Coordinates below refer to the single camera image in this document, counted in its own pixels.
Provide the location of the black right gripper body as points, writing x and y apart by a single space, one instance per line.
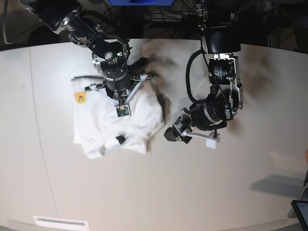
117 84

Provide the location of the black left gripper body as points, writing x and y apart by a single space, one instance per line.
205 117

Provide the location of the white printed T-shirt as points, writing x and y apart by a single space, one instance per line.
100 131

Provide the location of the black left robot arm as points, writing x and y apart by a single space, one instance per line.
218 39

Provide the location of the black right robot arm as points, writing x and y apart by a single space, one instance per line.
109 52

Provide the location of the laptop with dark screen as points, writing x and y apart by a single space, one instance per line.
300 206

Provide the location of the white paper label strip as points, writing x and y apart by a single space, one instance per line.
61 224

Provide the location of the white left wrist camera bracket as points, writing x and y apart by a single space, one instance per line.
211 139

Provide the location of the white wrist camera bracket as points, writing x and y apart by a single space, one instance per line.
211 139
121 104

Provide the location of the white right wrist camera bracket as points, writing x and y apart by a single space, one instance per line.
121 104

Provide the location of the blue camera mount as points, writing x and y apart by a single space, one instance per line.
141 2

